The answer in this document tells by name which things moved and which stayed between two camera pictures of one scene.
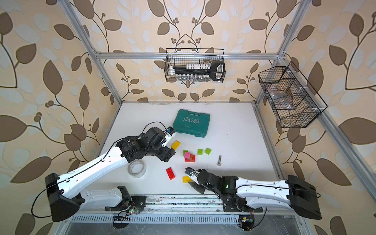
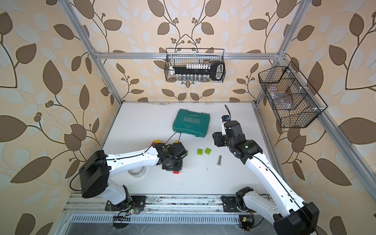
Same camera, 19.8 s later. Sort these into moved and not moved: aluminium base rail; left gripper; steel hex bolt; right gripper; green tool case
Moved: left gripper; right gripper
Not moved: green tool case; aluminium base rail; steel hex bolt
